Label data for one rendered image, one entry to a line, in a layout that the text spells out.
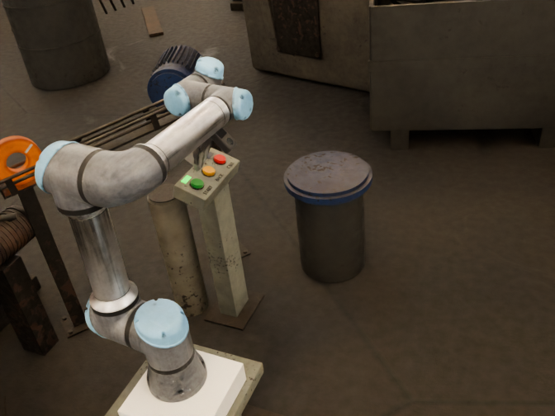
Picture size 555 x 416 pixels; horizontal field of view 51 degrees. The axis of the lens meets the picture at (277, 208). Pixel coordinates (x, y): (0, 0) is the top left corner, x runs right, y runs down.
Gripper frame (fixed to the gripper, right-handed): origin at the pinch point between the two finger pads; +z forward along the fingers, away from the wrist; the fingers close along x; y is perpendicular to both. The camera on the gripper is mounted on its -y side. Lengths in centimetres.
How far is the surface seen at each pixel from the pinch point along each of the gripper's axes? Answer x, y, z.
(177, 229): 0.3, 3.9, 29.0
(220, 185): -5.9, -5.5, 8.0
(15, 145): 16, 54, 9
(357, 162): -51, -39, 11
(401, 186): -103, -58, 49
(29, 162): 15, 51, 15
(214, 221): -2.4, -7.1, 20.6
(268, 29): -209, 59, 56
